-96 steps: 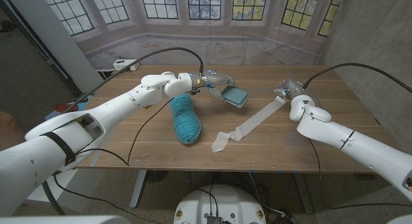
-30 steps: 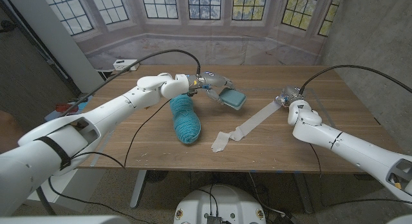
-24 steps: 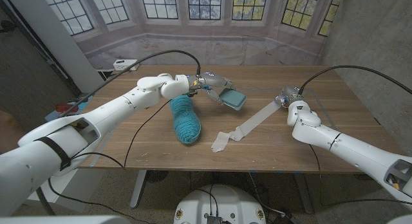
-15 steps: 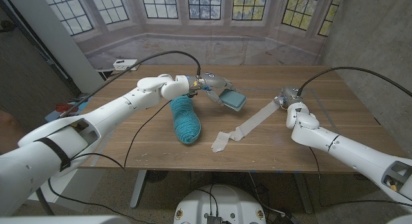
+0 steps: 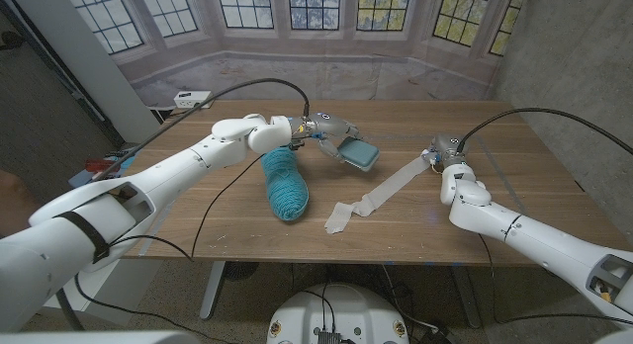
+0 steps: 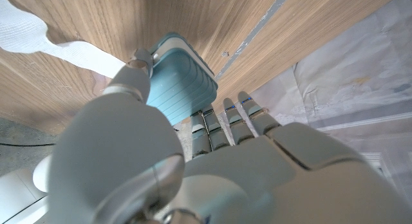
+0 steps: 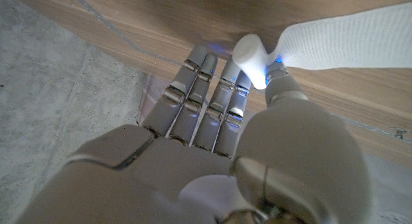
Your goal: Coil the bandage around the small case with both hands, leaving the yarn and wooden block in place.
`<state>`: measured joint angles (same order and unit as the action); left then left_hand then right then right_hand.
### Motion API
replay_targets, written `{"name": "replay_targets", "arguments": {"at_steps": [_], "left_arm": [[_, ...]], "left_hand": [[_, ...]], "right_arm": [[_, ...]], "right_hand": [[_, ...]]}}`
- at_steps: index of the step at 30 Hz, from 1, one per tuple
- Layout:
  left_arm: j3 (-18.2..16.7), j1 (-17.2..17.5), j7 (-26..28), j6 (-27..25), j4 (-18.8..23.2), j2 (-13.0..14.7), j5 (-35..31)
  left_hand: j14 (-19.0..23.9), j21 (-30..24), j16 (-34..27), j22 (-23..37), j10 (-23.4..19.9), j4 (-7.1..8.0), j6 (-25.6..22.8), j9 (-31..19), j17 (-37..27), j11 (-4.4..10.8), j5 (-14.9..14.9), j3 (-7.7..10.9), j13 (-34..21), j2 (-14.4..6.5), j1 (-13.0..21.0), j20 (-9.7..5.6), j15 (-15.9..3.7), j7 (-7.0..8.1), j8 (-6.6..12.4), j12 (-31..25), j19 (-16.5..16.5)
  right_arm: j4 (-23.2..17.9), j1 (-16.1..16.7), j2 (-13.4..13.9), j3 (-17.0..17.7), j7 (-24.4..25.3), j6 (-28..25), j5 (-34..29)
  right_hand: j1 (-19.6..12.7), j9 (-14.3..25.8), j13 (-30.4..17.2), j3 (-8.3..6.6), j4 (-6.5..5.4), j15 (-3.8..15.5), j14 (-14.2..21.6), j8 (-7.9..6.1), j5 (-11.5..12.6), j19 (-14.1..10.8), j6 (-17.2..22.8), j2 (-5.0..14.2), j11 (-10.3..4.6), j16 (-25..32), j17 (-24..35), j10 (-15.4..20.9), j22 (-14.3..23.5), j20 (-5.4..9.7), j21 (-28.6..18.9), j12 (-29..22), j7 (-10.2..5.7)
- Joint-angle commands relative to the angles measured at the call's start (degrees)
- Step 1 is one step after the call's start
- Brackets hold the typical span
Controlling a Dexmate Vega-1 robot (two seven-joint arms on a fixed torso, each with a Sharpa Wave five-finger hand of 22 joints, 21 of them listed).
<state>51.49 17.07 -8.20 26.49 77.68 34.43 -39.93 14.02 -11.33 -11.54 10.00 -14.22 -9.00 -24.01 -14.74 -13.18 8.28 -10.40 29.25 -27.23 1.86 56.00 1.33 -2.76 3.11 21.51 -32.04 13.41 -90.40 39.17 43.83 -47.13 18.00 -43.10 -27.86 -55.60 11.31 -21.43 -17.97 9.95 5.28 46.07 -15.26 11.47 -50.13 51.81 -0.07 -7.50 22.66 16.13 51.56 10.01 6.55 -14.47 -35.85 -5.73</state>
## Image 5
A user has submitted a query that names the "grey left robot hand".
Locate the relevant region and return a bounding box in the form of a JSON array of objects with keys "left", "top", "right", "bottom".
[{"left": 289, "top": 112, "right": 362, "bottom": 162}]

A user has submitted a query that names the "white bandage strip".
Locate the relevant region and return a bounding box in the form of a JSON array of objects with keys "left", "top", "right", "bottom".
[{"left": 323, "top": 153, "right": 432, "bottom": 235}]

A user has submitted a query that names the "teal yarn skein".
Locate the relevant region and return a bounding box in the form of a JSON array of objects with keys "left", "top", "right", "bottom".
[{"left": 259, "top": 144, "right": 311, "bottom": 222}]

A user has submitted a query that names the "printed window backdrop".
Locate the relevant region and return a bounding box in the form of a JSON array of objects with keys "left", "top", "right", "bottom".
[{"left": 61, "top": 0, "right": 530, "bottom": 108}]

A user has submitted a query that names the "white power strip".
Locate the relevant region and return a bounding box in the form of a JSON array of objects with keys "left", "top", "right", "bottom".
[{"left": 173, "top": 90, "right": 214, "bottom": 111}]

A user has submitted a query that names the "black round fan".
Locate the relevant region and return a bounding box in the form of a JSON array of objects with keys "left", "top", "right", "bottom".
[{"left": 223, "top": 261, "right": 259, "bottom": 282}]

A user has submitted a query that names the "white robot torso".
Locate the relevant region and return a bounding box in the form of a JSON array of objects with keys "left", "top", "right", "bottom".
[{"left": 266, "top": 283, "right": 410, "bottom": 344}]

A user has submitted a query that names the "grey table leg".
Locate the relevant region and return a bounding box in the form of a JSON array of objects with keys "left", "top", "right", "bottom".
[
  {"left": 199, "top": 261, "right": 226, "bottom": 320},
  {"left": 452, "top": 265, "right": 482, "bottom": 329}
]

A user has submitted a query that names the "blue stool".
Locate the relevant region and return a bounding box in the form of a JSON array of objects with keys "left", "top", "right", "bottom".
[{"left": 68, "top": 144, "right": 144, "bottom": 187}]

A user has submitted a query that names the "red flat item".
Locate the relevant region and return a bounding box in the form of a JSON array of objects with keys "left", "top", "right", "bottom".
[{"left": 84, "top": 158, "right": 122, "bottom": 174}]

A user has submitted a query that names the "white robot body edge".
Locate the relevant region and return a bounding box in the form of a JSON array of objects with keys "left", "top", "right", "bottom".
[{"left": 0, "top": 331, "right": 199, "bottom": 344}]

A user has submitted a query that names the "person's bare leg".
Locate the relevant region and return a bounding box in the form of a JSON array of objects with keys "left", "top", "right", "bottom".
[{"left": 0, "top": 168, "right": 36, "bottom": 236}]

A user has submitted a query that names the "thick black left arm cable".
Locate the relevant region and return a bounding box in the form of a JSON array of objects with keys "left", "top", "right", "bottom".
[{"left": 54, "top": 77, "right": 312, "bottom": 331}]

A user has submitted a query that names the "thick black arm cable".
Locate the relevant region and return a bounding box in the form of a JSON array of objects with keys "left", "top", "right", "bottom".
[
  {"left": 54, "top": 77, "right": 312, "bottom": 331},
  {"left": 457, "top": 107, "right": 633, "bottom": 156}
]

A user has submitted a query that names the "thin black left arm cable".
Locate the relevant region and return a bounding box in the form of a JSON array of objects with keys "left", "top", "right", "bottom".
[{"left": 73, "top": 153, "right": 266, "bottom": 344}]

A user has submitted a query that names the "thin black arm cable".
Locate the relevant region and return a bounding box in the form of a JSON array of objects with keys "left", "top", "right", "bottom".
[
  {"left": 73, "top": 153, "right": 266, "bottom": 344},
  {"left": 477, "top": 233, "right": 633, "bottom": 325}
]

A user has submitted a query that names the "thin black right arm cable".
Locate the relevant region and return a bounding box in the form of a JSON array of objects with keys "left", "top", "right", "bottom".
[{"left": 477, "top": 233, "right": 633, "bottom": 325}]

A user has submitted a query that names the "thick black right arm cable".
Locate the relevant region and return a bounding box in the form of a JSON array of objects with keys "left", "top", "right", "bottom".
[{"left": 457, "top": 107, "right": 633, "bottom": 156}]

